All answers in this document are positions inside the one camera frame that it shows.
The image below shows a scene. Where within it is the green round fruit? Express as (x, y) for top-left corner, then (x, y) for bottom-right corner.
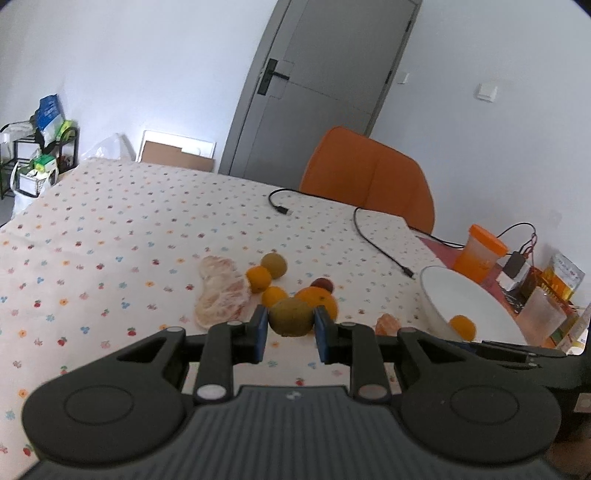
(261, 252), (288, 279)
(269, 298), (315, 337)

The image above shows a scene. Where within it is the medium orange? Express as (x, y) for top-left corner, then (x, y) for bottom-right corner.
(245, 266), (273, 293)

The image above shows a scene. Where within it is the red table mat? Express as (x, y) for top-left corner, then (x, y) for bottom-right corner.
(416, 233), (522, 319)

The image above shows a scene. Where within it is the small peeled pomelo segment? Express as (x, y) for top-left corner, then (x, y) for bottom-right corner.
(375, 313), (400, 336)

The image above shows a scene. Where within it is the black door handle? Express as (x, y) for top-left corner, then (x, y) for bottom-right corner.
(257, 58), (293, 97)

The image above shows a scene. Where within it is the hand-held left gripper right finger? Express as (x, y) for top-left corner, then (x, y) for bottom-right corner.
(315, 307), (509, 406)

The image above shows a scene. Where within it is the clear plastic bag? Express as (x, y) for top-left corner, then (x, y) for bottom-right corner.
(78, 133), (134, 163)

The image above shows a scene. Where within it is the large orange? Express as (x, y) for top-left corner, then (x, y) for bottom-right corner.
(294, 286), (339, 321)

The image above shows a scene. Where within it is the orange wire basket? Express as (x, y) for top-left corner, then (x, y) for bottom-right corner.
(524, 267), (578, 311)

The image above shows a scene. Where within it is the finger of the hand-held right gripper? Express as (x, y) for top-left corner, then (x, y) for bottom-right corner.
(480, 340), (567, 368)

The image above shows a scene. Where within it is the large peeled pomelo segment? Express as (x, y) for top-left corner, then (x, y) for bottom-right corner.
(195, 255), (252, 330)

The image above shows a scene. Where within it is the small orange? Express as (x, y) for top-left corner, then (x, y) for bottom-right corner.
(262, 286), (288, 308)
(449, 315), (477, 342)

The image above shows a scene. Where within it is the brown cardboard sheet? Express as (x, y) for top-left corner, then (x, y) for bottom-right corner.
(141, 140), (214, 172)

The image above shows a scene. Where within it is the black metal rack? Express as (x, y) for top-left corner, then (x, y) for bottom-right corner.
(0, 122), (80, 200)

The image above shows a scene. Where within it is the white plate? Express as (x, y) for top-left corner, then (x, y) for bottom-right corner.
(419, 266), (529, 347)

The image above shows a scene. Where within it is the orange chair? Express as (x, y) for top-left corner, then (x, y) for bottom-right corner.
(299, 126), (435, 235)

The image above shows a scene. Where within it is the white board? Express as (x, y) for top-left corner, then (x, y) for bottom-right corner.
(137, 130), (217, 172)

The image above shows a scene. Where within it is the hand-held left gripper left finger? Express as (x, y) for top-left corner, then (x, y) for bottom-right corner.
(83, 305), (269, 406)

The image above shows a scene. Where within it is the blue bag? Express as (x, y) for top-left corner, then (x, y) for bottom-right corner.
(36, 95), (65, 134)

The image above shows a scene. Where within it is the white plastic bag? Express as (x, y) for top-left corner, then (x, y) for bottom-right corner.
(11, 159), (60, 217)

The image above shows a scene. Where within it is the grey door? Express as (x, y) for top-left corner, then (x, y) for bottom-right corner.
(217, 0), (423, 178)

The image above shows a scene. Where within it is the black cable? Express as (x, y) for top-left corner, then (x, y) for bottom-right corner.
(354, 207), (467, 280)
(269, 188), (305, 217)

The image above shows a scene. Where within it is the ribbed clear glass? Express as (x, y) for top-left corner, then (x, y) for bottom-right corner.
(516, 287), (568, 346)

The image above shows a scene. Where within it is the black charger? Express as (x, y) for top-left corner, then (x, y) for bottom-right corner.
(502, 251), (529, 280)

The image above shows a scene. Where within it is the orange lidded plastic jar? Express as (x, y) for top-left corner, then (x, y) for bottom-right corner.
(452, 224), (509, 283)

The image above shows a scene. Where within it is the yellow packet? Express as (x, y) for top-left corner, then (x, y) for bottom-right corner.
(547, 253), (586, 297)

